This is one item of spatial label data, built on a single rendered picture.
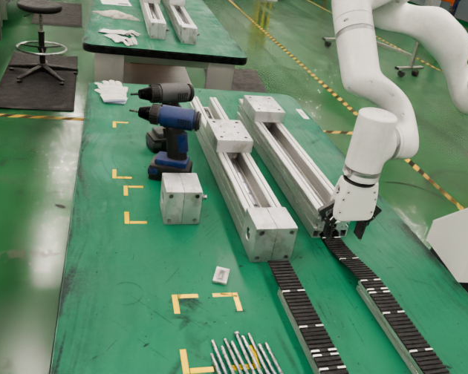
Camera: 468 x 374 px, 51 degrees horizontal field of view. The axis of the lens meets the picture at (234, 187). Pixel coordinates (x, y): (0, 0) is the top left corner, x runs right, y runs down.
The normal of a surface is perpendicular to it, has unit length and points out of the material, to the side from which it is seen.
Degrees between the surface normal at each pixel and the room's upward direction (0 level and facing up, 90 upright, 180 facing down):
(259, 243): 90
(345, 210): 89
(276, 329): 0
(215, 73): 90
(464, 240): 90
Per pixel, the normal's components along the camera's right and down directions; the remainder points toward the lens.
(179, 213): 0.22, 0.50
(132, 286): 0.14, -0.87
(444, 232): -0.99, -0.08
